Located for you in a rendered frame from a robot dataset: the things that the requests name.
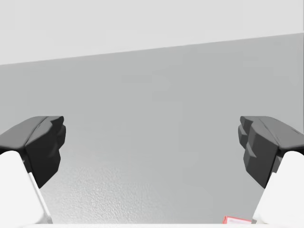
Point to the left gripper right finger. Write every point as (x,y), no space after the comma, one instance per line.
(263,154)

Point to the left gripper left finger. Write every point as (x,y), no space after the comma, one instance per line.
(35,152)

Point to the pink cube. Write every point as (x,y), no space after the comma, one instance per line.
(235,221)

